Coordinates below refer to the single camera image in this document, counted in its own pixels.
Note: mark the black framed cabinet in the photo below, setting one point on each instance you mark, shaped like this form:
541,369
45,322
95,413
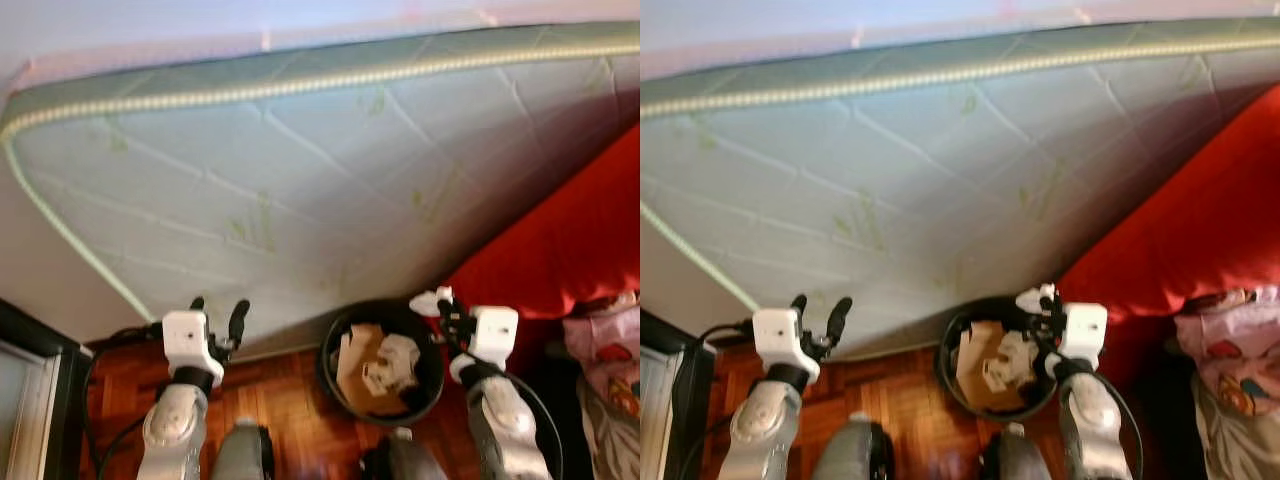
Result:
20,320
690,400

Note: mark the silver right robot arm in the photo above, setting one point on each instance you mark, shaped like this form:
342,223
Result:
505,430
1095,425

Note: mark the crumpled white paper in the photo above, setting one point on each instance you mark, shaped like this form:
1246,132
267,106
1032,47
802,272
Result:
395,360
1015,358

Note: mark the black waste bin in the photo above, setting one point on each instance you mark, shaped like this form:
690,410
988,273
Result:
941,360
325,362

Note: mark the large red cushion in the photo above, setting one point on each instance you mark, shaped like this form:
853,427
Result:
560,240
1190,230

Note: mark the pink cartoon bear blanket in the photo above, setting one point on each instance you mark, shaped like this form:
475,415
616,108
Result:
605,340
1230,350

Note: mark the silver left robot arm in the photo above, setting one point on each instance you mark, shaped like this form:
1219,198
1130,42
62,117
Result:
175,425
765,425

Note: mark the grey right robot leg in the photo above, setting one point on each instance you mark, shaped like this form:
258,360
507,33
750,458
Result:
1015,455
400,458

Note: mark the grey left robot leg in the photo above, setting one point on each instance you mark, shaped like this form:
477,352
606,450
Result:
242,450
850,448

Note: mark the grey robot leg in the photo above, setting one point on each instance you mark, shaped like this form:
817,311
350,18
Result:
1015,455
850,448
242,450
400,458

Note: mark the brown cardboard piece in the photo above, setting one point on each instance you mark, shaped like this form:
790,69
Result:
352,378
972,372

